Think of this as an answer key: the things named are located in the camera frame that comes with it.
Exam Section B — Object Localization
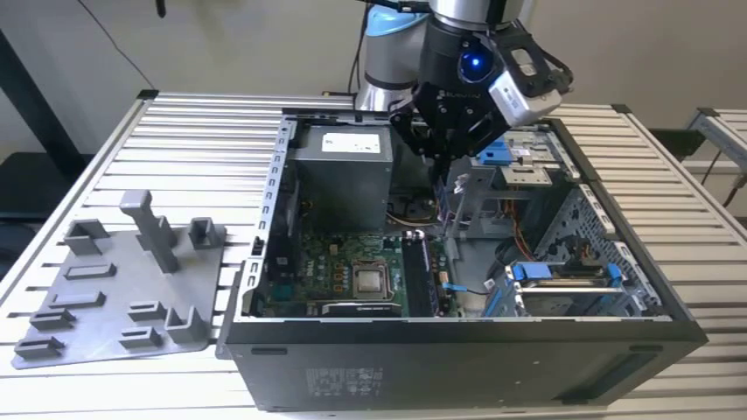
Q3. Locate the white yellow wire bundle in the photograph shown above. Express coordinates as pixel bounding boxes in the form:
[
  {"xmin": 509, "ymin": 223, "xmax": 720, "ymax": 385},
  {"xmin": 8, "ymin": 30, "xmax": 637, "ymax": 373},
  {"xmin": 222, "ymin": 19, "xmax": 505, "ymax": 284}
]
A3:
[{"xmin": 384, "ymin": 203, "xmax": 453, "ymax": 228}]

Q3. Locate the gray metal drive cage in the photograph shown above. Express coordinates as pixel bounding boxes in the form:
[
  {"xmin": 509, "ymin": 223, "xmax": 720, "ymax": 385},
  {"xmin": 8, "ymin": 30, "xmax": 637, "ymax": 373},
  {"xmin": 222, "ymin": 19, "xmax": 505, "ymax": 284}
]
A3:
[{"xmin": 441, "ymin": 126, "xmax": 563, "ymax": 240}]

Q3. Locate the blue drive bay latch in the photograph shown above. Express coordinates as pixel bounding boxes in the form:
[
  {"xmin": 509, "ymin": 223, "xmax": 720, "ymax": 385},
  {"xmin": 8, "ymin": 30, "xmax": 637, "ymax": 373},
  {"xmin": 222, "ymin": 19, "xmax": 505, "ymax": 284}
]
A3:
[{"xmin": 478, "ymin": 137, "xmax": 511, "ymax": 168}]

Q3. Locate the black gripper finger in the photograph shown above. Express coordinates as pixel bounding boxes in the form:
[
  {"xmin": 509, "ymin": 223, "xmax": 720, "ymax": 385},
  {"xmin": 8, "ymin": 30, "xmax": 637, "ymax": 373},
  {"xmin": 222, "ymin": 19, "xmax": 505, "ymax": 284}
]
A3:
[
  {"xmin": 445, "ymin": 113, "xmax": 511, "ymax": 177},
  {"xmin": 388, "ymin": 101, "xmax": 453, "ymax": 179}
]

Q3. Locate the metal slat side table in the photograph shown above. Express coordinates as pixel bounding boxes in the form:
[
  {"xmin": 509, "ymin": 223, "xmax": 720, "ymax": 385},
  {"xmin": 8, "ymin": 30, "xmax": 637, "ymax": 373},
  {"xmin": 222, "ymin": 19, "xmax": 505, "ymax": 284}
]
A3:
[{"xmin": 680, "ymin": 107, "xmax": 747, "ymax": 176}]

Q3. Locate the black cable with blue tab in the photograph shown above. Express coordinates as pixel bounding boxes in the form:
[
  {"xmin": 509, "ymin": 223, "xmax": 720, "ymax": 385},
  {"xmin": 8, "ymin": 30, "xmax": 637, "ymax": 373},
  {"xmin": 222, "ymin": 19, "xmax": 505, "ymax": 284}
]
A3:
[{"xmin": 441, "ymin": 282, "xmax": 499, "ymax": 298}]

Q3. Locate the black PC case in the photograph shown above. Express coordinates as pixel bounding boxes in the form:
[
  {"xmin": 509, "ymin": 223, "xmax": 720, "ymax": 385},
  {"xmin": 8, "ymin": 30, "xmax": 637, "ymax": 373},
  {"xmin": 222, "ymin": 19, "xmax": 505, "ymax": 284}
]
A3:
[{"xmin": 214, "ymin": 107, "xmax": 708, "ymax": 413}]

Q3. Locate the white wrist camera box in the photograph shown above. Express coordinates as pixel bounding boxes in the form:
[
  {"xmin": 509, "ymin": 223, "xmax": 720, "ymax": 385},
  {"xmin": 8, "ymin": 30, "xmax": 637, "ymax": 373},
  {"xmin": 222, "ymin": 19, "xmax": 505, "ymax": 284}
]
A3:
[{"xmin": 487, "ymin": 30, "xmax": 577, "ymax": 129}]

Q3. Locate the green motherboard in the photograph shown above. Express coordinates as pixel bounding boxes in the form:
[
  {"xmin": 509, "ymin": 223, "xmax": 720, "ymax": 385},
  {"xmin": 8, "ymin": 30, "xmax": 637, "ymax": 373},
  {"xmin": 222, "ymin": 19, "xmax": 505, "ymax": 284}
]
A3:
[{"xmin": 256, "ymin": 230, "xmax": 468, "ymax": 319}]

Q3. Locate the orange wire bundle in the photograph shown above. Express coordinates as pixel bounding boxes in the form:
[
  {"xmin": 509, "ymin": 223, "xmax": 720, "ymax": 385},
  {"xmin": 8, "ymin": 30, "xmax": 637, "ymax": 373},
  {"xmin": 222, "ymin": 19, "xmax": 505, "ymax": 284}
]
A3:
[{"xmin": 500, "ymin": 196, "xmax": 533, "ymax": 263}]

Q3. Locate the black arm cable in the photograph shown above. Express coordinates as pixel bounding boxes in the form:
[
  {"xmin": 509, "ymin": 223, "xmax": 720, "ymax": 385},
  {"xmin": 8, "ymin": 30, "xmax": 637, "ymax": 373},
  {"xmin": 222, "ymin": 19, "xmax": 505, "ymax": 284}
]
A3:
[{"xmin": 348, "ymin": 0, "xmax": 421, "ymax": 95}]

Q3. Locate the gray parts rack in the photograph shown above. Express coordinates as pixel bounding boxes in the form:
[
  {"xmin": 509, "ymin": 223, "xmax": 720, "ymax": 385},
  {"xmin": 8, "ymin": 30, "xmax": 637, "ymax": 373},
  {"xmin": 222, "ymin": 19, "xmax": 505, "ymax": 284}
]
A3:
[{"xmin": 10, "ymin": 189, "xmax": 229, "ymax": 371}]

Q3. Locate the black graphics card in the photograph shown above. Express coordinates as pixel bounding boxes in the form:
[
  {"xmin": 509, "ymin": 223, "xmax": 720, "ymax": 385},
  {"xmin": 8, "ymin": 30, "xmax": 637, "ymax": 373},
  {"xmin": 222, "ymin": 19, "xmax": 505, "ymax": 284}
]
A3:
[{"xmin": 318, "ymin": 300, "xmax": 405, "ymax": 319}]

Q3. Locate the thin brown cable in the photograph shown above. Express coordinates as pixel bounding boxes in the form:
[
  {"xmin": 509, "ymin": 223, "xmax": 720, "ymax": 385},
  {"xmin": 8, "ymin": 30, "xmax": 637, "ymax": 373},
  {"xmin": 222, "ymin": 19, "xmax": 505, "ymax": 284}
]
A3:
[{"xmin": 697, "ymin": 148, "xmax": 745, "ymax": 207}]

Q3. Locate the gray power supply unit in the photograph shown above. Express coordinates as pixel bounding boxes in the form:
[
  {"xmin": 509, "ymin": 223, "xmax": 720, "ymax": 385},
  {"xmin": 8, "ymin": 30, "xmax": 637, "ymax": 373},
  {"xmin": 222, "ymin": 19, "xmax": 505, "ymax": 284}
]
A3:
[{"xmin": 288, "ymin": 125, "xmax": 393, "ymax": 234}]

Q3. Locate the silver CPU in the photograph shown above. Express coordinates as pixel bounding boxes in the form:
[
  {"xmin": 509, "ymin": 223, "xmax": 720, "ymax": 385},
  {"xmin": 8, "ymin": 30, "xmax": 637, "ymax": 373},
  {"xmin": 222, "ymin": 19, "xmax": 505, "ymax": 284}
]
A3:
[{"xmin": 354, "ymin": 269, "xmax": 388, "ymax": 293}]

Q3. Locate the thin black wall wire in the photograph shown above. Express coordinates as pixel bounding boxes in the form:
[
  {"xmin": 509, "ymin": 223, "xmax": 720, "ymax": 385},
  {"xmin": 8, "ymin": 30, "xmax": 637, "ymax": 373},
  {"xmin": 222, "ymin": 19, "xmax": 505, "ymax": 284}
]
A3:
[{"xmin": 77, "ymin": 0, "xmax": 157, "ymax": 92}]

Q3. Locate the blue disk carrier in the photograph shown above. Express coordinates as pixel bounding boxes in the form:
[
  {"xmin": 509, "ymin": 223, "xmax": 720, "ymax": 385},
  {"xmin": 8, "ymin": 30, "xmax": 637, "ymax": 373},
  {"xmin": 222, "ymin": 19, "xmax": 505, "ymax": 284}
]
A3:
[{"xmin": 483, "ymin": 260, "xmax": 629, "ymax": 319}]

